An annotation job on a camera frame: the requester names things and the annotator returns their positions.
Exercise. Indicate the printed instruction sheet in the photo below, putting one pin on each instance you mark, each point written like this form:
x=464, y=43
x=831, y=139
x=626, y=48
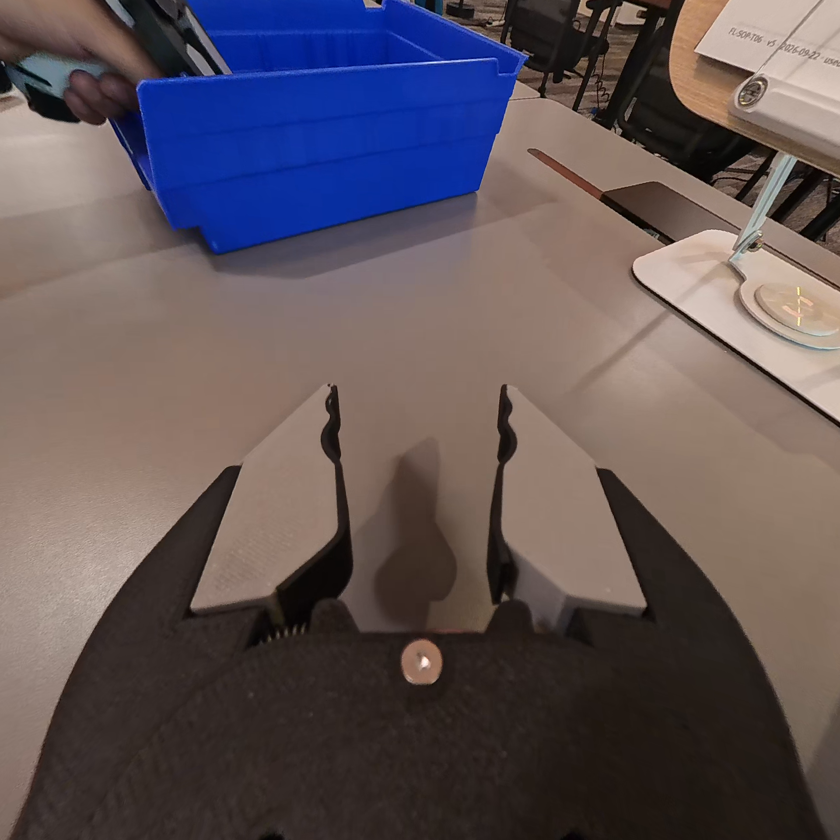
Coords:
x=754, y=33

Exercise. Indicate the blue plastic bin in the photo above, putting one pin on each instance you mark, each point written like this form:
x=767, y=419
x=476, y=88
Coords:
x=315, y=151

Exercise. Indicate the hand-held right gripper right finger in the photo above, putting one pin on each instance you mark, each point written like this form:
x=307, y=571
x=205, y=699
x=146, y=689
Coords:
x=564, y=525

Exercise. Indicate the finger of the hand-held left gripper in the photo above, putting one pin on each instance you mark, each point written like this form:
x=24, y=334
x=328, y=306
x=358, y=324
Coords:
x=205, y=47

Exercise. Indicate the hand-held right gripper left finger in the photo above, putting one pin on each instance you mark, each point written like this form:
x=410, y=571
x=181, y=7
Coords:
x=275, y=525

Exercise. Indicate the person's left hand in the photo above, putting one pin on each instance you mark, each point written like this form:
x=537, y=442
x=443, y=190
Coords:
x=52, y=26

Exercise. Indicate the dark brown desk flap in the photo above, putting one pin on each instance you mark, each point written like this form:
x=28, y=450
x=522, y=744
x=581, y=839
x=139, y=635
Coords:
x=656, y=207

